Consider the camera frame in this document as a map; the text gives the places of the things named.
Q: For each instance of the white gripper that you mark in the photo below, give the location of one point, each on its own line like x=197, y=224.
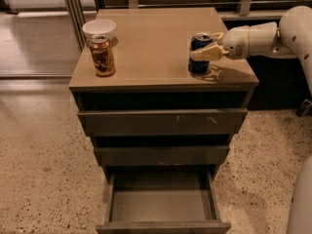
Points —
x=236, y=44

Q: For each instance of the blue pepsi can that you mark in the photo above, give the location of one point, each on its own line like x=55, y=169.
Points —
x=200, y=40

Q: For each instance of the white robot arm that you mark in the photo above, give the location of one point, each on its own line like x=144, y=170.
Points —
x=290, y=38

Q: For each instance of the top grey drawer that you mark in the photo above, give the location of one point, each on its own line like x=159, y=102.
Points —
x=181, y=122

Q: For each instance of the grey drawer cabinet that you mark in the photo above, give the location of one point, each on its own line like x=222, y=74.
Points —
x=150, y=47

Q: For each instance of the brown patterned drink can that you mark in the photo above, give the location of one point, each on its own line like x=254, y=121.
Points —
x=102, y=55

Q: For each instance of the middle grey drawer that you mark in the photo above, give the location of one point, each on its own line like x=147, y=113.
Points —
x=162, y=156

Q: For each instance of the bottom grey open drawer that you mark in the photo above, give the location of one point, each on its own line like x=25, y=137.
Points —
x=162, y=202

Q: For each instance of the white paper bowl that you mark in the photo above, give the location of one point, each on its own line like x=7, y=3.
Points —
x=99, y=27

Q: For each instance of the grey bracket on floor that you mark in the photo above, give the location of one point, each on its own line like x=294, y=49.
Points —
x=304, y=108

